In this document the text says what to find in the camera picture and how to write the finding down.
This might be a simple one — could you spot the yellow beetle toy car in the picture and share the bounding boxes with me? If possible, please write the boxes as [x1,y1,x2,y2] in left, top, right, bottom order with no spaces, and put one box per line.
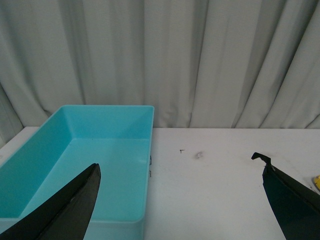
[311,175,320,192]

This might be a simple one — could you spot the turquoise plastic storage bin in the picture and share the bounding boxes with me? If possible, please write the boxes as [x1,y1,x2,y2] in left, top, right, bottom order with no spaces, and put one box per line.
[0,105,154,240]

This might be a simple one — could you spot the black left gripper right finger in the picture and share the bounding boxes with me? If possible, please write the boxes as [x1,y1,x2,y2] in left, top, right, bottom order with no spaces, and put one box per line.
[251,152,320,240]

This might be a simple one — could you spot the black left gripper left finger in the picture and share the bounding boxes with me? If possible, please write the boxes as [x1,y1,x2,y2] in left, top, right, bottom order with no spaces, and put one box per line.
[0,163,101,240]

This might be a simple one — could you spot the grey pleated curtain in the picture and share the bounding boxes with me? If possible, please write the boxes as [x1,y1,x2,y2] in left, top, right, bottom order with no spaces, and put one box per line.
[0,0,320,145]

